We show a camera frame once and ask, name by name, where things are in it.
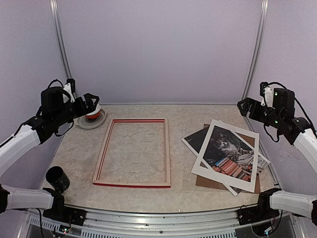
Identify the black cylindrical cup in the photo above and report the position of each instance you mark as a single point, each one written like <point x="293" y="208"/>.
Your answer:
<point x="58" y="179"/>

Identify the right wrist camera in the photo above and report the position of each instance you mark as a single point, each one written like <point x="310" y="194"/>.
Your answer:
<point x="267" y="94"/>

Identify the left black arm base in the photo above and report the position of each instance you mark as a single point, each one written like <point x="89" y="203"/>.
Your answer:
<point x="69" y="215"/>

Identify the right aluminium post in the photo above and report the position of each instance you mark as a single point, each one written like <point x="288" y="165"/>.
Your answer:
<point x="257" y="48"/>

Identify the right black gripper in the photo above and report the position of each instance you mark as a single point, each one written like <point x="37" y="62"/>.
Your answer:
<point x="249" y="102"/>

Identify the brown cardboard backing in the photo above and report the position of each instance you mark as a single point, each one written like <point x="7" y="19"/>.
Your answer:
<point x="204" y="182"/>

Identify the aluminium front rail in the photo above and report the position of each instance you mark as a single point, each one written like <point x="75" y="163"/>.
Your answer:
<point x="114" y="224"/>

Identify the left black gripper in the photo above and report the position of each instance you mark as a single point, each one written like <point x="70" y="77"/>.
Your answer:
<point x="82" y="109"/>

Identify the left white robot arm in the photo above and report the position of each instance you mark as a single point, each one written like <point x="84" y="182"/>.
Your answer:
<point x="58" y="107"/>

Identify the grey round plate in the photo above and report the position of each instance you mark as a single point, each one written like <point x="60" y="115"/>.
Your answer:
<point x="89" y="124"/>

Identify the orange white bowl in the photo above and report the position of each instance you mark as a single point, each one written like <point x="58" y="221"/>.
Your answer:
<point x="95" y="113"/>

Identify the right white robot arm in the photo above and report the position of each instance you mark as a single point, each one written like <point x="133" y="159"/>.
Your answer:
<point x="278" y="110"/>

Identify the left aluminium post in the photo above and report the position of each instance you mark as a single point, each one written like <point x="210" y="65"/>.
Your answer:
<point x="59" y="38"/>

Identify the aluminium post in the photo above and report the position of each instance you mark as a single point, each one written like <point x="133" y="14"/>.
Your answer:
<point x="257" y="48"/>
<point x="59" y="38"/>

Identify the wooden red picture frame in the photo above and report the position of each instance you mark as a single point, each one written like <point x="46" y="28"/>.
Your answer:
<point x="166" y="156"/>

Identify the white photo mat board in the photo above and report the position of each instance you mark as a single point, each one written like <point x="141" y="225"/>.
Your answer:
<point x="209" y="173"/>

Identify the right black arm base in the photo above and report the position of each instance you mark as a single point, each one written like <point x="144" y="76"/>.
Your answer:
<point x="254" y="214"/>

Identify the cat and books photo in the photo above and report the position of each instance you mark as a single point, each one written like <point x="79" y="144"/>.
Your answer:
<point x="195" y="140"/>

